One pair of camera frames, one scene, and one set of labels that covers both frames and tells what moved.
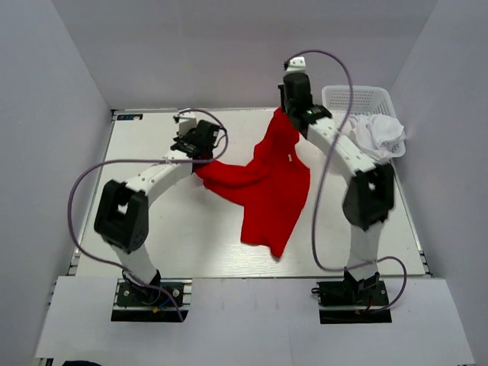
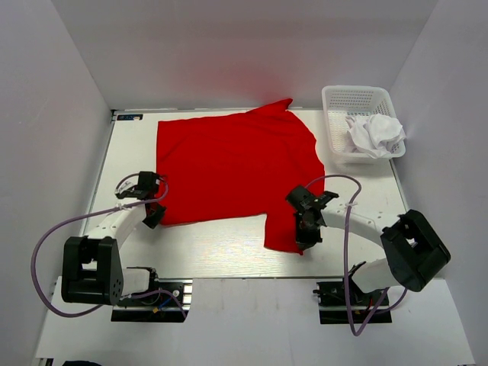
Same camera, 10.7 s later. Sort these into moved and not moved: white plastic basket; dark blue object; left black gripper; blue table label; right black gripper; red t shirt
Moved: left black gripper; red t shirt; right black gripper
Not moved: blue table label; white plastic basket; dark blue object
